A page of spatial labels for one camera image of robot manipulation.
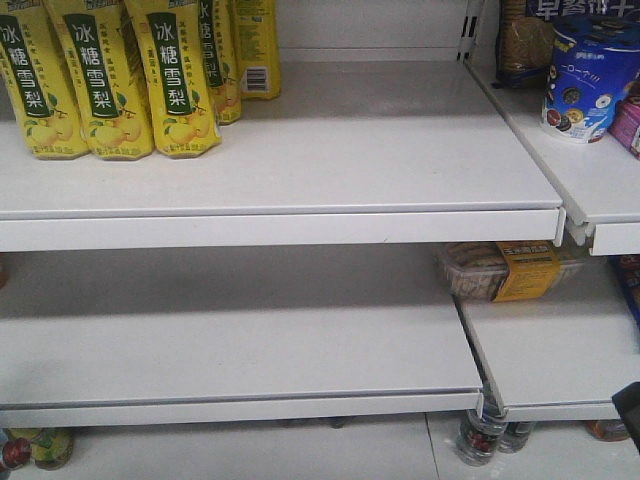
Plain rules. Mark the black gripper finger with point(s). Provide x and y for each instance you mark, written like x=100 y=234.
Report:
x=626 y=403

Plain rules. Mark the clear water bottle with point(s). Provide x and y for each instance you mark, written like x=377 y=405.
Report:
x=516 y=436
x=478 y=438

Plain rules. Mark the blue snack box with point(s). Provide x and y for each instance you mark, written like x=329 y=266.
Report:
x=626 y=270

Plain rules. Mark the clear pastry box yellow band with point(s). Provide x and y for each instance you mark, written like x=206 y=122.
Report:
x=507 y=270

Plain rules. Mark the pink snack box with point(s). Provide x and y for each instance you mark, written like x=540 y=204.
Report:
x=625 y=128

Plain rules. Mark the blue cookie tub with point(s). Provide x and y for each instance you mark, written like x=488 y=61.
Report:
x=595 y=60

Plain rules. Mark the brown biscuit packet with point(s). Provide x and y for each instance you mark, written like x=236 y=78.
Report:
x=523 y=46

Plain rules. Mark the yellow pear drink carton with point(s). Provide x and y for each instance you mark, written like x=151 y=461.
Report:
x=183 y=114
x=38 y=83
x=103 y=59
x=257 y=49
x=219 y=58

